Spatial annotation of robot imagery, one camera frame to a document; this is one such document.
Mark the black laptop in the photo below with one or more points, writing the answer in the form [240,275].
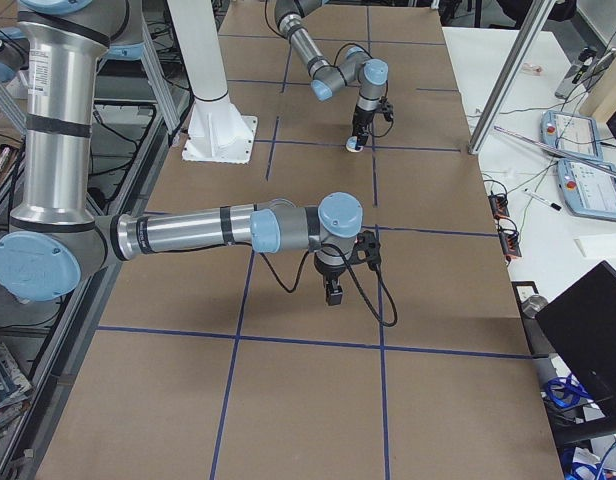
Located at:
[580,324]

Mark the aluminium frame post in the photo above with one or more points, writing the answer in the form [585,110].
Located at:
[536,18]

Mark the teach pendant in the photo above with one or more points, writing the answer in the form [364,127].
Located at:
[587,192]
[572,133]

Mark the lower orange black connector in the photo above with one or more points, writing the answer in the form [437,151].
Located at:
[509,240]

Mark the orange black connector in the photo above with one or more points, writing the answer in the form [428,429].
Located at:
[509,240]
[499,205]

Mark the aluminium side frame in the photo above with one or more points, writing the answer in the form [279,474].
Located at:
[56,247]

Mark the silver metal cup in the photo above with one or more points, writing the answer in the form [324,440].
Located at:
[532,305]

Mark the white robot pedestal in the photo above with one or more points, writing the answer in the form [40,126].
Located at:
[217,132]

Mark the lower teach pendant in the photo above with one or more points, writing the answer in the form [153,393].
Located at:
[587,192]

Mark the white and blue bell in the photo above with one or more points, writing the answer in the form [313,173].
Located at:
[352,145]

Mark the white foam block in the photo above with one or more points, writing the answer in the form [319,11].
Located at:
[601,246]

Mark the upper orange black connector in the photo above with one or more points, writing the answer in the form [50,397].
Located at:
[499,205]

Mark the stack of magazines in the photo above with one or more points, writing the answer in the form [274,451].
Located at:
[15,389]

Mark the upper teach pendant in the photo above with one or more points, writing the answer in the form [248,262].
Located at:
[572,133]

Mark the black marker pen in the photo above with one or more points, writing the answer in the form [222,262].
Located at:
[542,200]

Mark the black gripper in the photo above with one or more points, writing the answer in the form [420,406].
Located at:
[329,276]
[360,122]

